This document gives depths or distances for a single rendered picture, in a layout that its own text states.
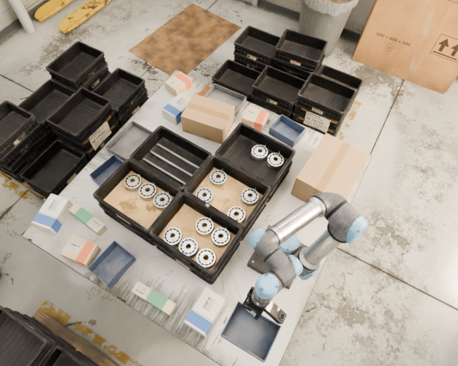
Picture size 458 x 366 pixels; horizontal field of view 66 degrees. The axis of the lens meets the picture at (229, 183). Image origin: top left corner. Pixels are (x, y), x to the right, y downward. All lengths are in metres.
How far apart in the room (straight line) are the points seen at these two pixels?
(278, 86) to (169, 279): 1.99
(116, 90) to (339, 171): 2.04
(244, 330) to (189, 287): 0.53
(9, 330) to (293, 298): 1.60
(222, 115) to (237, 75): 1.17
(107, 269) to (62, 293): 0.88
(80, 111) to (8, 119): 0.54
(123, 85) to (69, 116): 0.57
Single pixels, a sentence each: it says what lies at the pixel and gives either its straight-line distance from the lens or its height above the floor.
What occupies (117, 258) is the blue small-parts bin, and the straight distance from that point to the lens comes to 2.13.
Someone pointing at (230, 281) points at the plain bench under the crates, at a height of 0.70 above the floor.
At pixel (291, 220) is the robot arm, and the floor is 1.41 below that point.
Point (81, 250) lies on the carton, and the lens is 2.13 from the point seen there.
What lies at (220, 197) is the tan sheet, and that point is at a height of 0.83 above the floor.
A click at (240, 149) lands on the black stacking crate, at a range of 2.24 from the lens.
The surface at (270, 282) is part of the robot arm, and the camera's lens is 1.23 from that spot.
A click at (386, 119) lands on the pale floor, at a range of 3.85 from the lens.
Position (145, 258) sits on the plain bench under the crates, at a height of 0.70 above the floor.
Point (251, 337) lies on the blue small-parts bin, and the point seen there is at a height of 1.07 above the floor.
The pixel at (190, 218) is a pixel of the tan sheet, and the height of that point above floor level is 0.83.
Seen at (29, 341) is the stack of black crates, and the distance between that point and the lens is 2.42.
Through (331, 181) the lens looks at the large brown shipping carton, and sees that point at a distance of 2.13.
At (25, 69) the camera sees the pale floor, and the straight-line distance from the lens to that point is 4.44.
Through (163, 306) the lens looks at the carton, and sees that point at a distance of 1.95.
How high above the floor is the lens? 2.65
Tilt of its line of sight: 60 degrees down
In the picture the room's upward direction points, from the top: 2 degrees clockwise
